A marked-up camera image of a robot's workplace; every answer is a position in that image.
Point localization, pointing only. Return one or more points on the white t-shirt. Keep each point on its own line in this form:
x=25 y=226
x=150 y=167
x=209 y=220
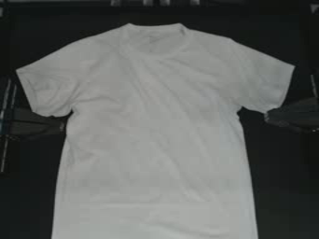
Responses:
x=158 y=124

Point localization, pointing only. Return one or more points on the grey metal bracket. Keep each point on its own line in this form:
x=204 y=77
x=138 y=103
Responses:
x=147 y=2
x=115 y=2
x=165 y=2

